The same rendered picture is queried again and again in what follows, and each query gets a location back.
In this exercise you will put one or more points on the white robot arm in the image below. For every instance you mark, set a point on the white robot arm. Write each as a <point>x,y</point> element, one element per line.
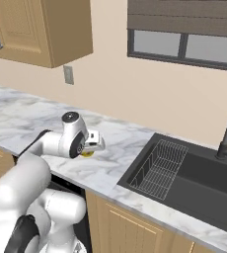
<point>26,184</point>

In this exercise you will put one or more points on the dark grey sink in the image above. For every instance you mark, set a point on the dark grey sink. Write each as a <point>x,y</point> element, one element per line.
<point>197,184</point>

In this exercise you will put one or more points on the yellow round object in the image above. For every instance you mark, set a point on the yellow round object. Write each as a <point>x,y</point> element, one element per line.
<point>87,153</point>

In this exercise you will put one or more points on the black dishwasher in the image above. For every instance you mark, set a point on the black dishwasher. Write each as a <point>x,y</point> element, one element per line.
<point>76,210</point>

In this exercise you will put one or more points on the wooden base cupboard door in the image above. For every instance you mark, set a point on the wooden base cupboard door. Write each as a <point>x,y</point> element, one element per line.
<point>132,227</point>

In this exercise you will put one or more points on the dark framed window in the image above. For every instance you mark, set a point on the dark framed window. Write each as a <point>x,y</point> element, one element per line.
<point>184,47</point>

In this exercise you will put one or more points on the grey window blind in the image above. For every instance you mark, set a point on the grey window blind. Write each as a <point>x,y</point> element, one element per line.
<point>184,16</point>

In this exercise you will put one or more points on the grey wall socket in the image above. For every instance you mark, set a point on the grey wall socket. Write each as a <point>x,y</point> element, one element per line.
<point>68,74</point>

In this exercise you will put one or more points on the wooden wall cupboard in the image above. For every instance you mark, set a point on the wooden wall cupboard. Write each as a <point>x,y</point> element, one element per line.
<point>36,29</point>

